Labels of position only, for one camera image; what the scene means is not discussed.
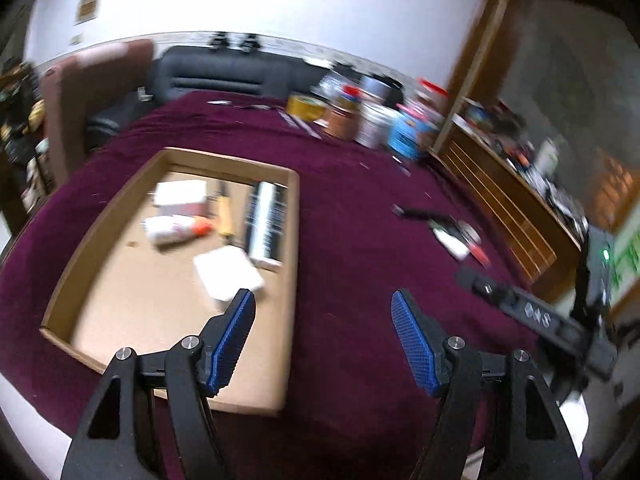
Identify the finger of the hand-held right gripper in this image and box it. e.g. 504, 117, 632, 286
456, 266, 583, 343

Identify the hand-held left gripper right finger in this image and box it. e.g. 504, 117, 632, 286
391, 289, 583, 480

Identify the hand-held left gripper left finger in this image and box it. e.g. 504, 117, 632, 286
61, 288, 257, 480

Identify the white packet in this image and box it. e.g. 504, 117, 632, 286
193, 246, 265, 302

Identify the shallow cardboard box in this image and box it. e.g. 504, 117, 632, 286
40, 147, 301, 418

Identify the black silver striped package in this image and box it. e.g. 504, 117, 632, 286
245, 180, 291, 268

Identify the white bottle with orange cap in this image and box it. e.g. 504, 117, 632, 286
142, 214, 213, 248

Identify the wooden handled tool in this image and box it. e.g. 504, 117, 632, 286
215, 182, 236, 238

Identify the white cardboard box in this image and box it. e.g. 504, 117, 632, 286
152, 180, 208, 218

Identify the small clear tape roll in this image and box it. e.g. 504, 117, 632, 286
452, 221, 483, 246

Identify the white tube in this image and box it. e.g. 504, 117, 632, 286
432, 227, 468, 261

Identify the wooden cabinet with mirror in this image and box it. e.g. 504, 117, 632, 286
430, 0, 640, 306

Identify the black stick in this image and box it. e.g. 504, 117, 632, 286
392, 205, 453, 223

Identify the white plastic bottle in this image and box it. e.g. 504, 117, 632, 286
532, 137, 560, 176

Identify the maroon tablecloth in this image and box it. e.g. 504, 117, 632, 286
0, 91, 551, 480

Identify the white plastic tub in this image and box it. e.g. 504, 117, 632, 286
354, 101, 396, 150

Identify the red lid clear jar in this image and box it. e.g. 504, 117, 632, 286
412, 79, 448, 111

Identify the brown snack jar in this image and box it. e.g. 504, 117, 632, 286
322, 85, 362, 141

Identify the yellow tape roll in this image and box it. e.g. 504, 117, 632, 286
286, 94, 328, 122

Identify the grey white cup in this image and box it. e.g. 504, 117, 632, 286
360, 74, 401, 103

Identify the black leather sofa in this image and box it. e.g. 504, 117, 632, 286
85, 45, 366, 151

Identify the clear plastic bag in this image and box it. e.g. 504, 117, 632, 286
310, 72, 351, 103

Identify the brown armchair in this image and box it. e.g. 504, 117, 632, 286
40, 40, 155, 186

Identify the small wall plaque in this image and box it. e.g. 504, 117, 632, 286
75, 0, 101, 25

